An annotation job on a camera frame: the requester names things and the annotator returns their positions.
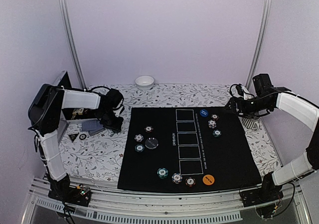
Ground white ceramic bowl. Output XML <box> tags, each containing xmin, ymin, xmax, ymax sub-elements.
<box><xmin>135</xmin><ymin>76</ymin><xmax>155</xmax><ymax>90</ymax></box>

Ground left aluminium frame post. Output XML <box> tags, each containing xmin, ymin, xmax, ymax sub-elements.
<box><xmin>59</xmin><ymin>0</ymin><xmax>87</xmax><ymax>89</ymax></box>

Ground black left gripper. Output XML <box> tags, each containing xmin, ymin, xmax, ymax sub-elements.
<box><xmin>99</xmin><ymin>109</ymin><xmax>124</xmax><ymax>131</ymax></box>

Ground grey playing card deck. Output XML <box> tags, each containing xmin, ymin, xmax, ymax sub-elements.
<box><xmin>82</xmin><ymin>120</ymin><xmax>105</xmax><ymax>136</ymax></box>

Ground green chips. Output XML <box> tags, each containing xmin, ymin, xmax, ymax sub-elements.
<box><xmin>157</xmin><ymin>168</ymin><xmax>168</xmax><ymax>179</ymax></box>
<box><xmin>212</xmin><ymin>129</ymin><xmax>222</xmax><ymax>137</ymax></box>
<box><xmin>135</xmin><ymin>144</ymin><xmax>145</xmax><ymax>152</ymax></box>

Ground blue small blind button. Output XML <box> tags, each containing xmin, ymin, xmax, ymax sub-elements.
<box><xmin>199</xmin><ymin>109</ymin><xmax>209</xmax><ymax>117</ymax></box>

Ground right aluminium frame post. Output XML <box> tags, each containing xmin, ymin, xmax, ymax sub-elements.
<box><xmin>246</xmin><ymin>0</ymin><xmax>272</xmax><ymax>89</ymax></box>

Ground black poker play mat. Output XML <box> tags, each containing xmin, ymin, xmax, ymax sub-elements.
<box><xmin>118</xmin><ymin>107</ymin><xmax>262</xmax><ymax>194</ymax></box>

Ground black dealer button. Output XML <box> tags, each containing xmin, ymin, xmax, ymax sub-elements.
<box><xmin>145</xmin><ymin>137</ymin><xmax>159</xmax><ymax>150</ymax></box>

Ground red white poker chips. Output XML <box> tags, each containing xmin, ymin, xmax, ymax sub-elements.
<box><xmin>145</xmin><ymin>125</ymin><xmax>153</xmax><ymax>133</ymax></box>

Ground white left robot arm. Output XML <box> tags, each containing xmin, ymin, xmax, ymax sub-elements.
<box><xmin>28</xmin><ymin>84</ymin><xmax>124</xmax><ymax>182</ymax></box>

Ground orange big blind button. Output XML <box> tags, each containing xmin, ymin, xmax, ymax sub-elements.
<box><xmin>202</xmin><ymin>174</ymin><xmax>215</xmax><ymax>186</ymax></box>

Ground blue peach poker chip stack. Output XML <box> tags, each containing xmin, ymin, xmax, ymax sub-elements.
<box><xmin>171</xmin><ymin>173</ymin><xmax>182</xmax><ymax>184</ymax></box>

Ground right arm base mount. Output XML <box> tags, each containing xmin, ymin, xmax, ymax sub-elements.
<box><xmin>239</xmin><ymin>185</ymin><xmax>284</xmax><ymax>219</ymax></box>

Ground front aluminium rail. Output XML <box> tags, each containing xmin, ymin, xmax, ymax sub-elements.
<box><xmin>22</xmin><ymin>179</ymin><xmax>310</xmax><ymax>224</ymax></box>

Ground aluminium poker case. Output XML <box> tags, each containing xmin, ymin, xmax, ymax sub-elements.
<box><xmin>52</xmin><ymin>70</ymin><xmax>101</xmax><ymax>124</ymax></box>

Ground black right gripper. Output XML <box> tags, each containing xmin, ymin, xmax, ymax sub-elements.
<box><xmin>223</xmin><ymin>95</ymin><xmax>272</xmax><ymax>119</ymax></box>

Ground aluminium frame post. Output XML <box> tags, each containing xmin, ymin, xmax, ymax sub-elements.
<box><xmin>246</xmin><ymin>0</ymin><xmax>272</xmax><ymax>89</ymax></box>
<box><xmin>59</xmin><ymin>0</ymin><xmax>87</xmax><ymax>89</ymax></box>

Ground card box in case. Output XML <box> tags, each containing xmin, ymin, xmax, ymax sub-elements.
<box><xmin>72</xmin><ymin>108</ymin><xmax>84</xmax><ymax>115</ymax></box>

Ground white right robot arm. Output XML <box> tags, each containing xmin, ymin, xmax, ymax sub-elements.
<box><xmin>225</xmin><ymin>74</ymin><xmax>319</xmax><ymax>202</ymax></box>

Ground blue peach chips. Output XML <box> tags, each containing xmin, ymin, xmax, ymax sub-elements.
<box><xmin>135</xmin><ymin>134</ymin><xmax>144</xmax><ymax>142</ymax></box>

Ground black triangular marker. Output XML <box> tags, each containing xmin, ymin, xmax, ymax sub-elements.
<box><xmin>68</xmin><ymin>133</ymin><xmax>79</xmax><ymax>142</ymax></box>

